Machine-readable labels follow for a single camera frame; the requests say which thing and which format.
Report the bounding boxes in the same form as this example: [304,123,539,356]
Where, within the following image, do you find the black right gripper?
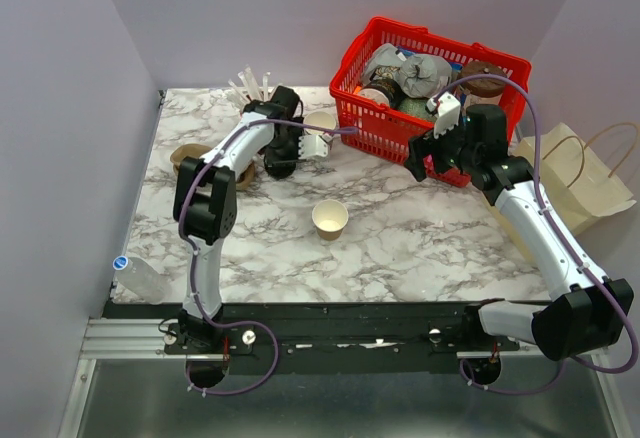
[403,112,480,181]

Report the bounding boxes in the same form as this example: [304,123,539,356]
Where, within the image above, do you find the brown paper coffee cup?
[312,199,349,241]

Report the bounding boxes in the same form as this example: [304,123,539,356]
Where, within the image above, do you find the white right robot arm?
[405,94,634,361]

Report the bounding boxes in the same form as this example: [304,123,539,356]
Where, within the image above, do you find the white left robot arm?
[173,86,302,353]

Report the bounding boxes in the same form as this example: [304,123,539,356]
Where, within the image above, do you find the green round melon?
[397,97,437,123]

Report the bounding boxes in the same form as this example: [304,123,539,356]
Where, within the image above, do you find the stack of paper cups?
[303,111,338,147]

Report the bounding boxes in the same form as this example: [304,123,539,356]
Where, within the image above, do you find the red plastic shopping basket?
[329,16,531,164]

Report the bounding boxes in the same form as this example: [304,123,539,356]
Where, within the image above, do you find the brown lidded round container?
[455,60,507,110]

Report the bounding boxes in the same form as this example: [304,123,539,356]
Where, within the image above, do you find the grey crumpled bag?
[396,54,453,99]

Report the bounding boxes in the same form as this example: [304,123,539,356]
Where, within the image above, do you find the white wrapped straws bundle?
[227,65,274,110]

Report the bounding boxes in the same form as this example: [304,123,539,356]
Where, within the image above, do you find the dark printed jar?
[356,78,405,109]

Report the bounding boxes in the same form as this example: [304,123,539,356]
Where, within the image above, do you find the cardboard cup carrier tray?
[169,143,257,192]

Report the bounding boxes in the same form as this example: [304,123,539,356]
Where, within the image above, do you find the beige paper bag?
[540,123,635,236]

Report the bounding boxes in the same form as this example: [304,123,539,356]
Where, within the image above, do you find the clear plastic water bottle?
[112,255,170,305]

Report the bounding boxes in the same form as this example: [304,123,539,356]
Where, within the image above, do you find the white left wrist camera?
[298,134,331,161]

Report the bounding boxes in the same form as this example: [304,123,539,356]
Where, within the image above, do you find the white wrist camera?
[426,92,461,139]
[298,134,331,161]

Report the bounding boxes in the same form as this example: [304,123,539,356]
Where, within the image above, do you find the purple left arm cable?
[177,117,360,399]

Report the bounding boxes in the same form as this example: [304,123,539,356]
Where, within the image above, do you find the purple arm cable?
[434,73,632,395]
[177,117,360,399]

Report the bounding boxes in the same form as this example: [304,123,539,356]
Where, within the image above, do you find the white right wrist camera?
[426,92,461,139]

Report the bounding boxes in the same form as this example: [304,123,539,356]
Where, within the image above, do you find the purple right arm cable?
[434,73,632,395]

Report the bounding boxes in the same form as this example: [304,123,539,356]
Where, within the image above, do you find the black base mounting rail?
[102,302,541,383]

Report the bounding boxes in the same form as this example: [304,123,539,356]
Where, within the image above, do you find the aluminium frame rail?
[79,317,174,359]

